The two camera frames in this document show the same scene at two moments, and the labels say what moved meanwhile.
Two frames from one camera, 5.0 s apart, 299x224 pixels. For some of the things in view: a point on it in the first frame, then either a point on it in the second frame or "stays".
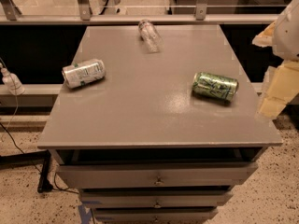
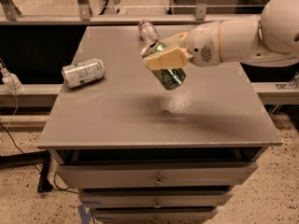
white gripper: x=288 y=35 to x=202 y=44
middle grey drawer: x=102 y=198 stays
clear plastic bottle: x=150 y=36 stays
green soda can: x=214 y=85 to x=172 y=78
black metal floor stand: x=20 y=160 stays
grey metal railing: x=10 y=14 stays
